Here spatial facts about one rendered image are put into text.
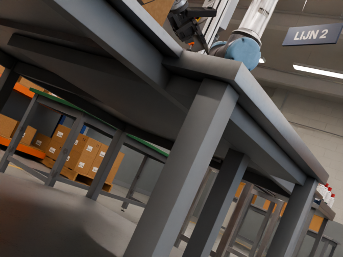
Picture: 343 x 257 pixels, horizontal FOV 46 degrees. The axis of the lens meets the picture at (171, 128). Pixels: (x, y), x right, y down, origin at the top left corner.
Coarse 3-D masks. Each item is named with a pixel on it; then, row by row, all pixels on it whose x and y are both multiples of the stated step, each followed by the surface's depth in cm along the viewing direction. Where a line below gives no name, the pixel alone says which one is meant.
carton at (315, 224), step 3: (315, 216) 649; (318, 216) 647; (312, 219) 650; (315, 219) 647; (318, 219) 645; (321, 219) 644; (312, 222) 648; (315, 222) 646; (318, 222) 644; (321, 222) 642; (312, 225) 647; (315, 225) 645; (318, 225) 643; (312, 228) 645; (315, 228) 643; (318, 228) 641
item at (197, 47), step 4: (196, 36) 144; (196, 40) 145; (200, 40) 144; (196, 44) 145; (200, 44) 145; (204, 44) 145; (192, 48) 145; (196, 48) 146; (200, 48) 146; (204, 48) 146; (208, 48) 147; (208, 52) 147
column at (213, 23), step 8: (216, 0) 179; (224, 0) 176; (216, 8) 178; (224, 8) 178; (216, 16) 176; (208, 24) 176; (216, 24) 178; (208, 32) 175; (216, 32) 178; (208, 40) 175
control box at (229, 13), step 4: (208, 0) 189; (212, 0) 183; (232, 0) 181; (236, 0) 182; (204, 4) 192; (232, 4) 181; (236, 4) 182; (228, 8) 181; (232, 8) 181; (228, 12) 181; (232, 12) 182; (224, 16) 180; (228, 16) 181; (200, 20) 186; (204, 20) 182; (224, 20) 180; (228, 20) 181; (200, 24) 187; (204, 24) 185; (220, 24) 180; (224, 24) 180; (200, 28) 191; (220, 28) 181; (224, 28) 180
